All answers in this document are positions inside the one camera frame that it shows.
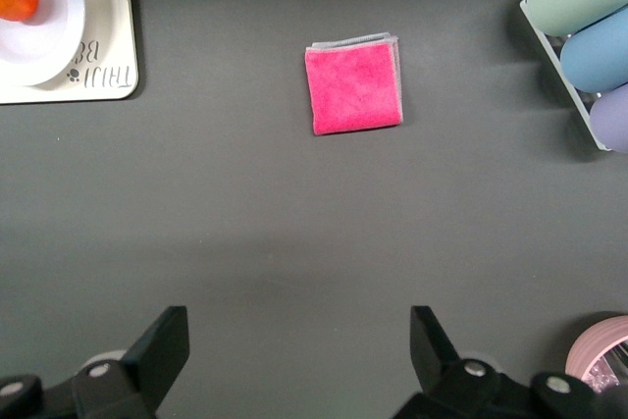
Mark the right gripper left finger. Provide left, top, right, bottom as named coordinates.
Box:
left=0, top=305, right=190, bottom=419

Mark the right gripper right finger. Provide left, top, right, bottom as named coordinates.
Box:
left=392, top=305, right=614, bottom=419

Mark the white round plate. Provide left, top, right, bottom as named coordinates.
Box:
left=0, top=0, right=87, bottom=88

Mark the pink ribbed bowl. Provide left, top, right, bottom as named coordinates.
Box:
left=564, top=313, right=628, bottom=393

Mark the pink folded cloth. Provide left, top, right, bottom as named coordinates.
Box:
left=304, top=31, right=405, bottom=137

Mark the purple cup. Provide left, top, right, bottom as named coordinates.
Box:
left=588, top=82, right=628, bottom=154

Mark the cream tray with bear print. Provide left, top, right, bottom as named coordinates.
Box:
left=0, top=0, right=140, bottom=105

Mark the blue cup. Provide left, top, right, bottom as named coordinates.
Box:
left=559, top=4, right=628, bottom=93

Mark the white wire cup rack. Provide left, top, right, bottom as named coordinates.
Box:
left=519, top=0, right=614, bottom=151

